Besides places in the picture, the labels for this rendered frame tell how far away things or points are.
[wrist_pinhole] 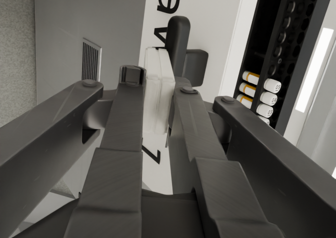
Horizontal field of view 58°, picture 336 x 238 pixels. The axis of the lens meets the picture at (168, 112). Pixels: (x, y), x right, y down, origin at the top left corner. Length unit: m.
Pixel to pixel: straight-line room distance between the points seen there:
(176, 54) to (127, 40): 0.35
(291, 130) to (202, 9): 0.16
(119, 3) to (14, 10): 0.58
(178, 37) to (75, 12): 0.56
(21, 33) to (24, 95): 0.22
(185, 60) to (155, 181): 0.15
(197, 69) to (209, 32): 0.03
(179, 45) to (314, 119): 0.17
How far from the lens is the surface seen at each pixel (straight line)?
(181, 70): 0.22
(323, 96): 0.31
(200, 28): 0.24
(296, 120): 0.33
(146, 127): 0.15
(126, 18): 0.55
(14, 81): 1.16
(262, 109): 0.33
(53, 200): 1.43
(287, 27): 0.33
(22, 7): 1.11
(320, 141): 0.33
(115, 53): 0.59
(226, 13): 0.22
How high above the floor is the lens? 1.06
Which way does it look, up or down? 43 degrees down
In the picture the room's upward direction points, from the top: 123 degrees clockwise
